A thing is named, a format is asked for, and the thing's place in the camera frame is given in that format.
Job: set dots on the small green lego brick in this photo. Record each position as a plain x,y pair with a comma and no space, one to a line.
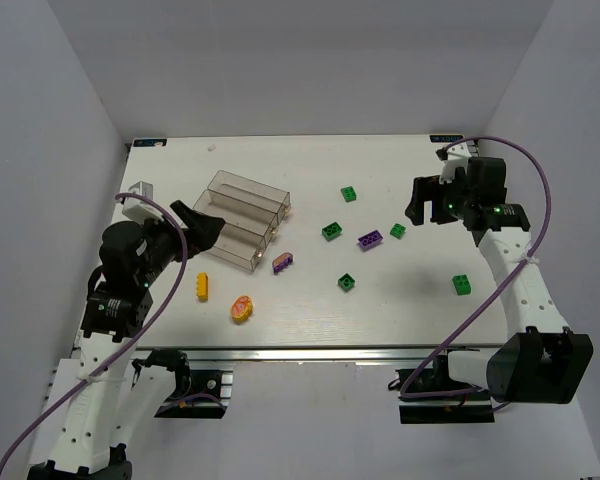
398,231

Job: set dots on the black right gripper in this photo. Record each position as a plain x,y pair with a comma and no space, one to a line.
440,198

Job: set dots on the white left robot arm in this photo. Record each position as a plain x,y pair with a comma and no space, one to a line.
116,395

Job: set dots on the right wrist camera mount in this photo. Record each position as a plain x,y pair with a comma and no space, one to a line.
452,158

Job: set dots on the purple curved lego piece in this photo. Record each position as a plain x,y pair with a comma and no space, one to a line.
282,262

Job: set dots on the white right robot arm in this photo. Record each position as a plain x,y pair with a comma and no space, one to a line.
543,360

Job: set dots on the blue label left corner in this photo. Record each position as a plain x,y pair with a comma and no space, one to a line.
149,143

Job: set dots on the yellow rounded lego piece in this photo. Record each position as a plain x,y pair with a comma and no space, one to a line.
241,310

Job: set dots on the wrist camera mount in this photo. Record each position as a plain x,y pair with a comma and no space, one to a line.
452,158
138,210

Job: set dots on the blue label right corner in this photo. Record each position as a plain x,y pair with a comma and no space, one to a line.
445,138

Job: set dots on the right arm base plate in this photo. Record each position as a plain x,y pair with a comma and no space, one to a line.
463,408

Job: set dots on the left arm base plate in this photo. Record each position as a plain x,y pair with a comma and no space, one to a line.
195,390

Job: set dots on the light green lego brick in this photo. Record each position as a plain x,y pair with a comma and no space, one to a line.
462,285

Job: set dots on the clear three-compartment container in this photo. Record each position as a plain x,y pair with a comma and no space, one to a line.
252,211

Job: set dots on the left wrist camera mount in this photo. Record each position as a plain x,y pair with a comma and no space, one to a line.
138,210

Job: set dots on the blue label corner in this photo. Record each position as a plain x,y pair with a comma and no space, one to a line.
445,138
149,143

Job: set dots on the green lego brick top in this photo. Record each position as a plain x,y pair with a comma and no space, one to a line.
349,194

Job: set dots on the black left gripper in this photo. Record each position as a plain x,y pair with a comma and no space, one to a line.
184,235

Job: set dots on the yellow long lego brick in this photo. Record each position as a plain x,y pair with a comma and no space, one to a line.
202,287

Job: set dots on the purple lego brick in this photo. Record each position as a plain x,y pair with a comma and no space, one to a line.
370,240

